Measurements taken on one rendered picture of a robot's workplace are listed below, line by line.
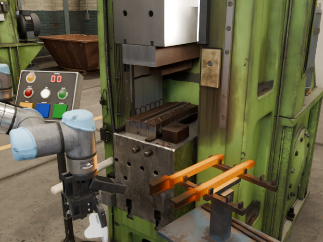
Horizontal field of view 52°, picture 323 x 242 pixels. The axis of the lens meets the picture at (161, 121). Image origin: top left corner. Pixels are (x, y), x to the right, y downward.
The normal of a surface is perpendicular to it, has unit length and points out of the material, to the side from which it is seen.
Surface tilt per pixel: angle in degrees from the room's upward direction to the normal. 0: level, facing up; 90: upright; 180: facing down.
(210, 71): 90
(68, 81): 60
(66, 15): 90
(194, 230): 0
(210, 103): 90
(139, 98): 90
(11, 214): 0
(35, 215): 0
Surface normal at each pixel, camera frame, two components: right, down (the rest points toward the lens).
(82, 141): 0.47, 0.29
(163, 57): 0.82, 0.18
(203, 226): 0.00, -0.95
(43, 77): -0.15, -0.20
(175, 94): -0.58, 0.26
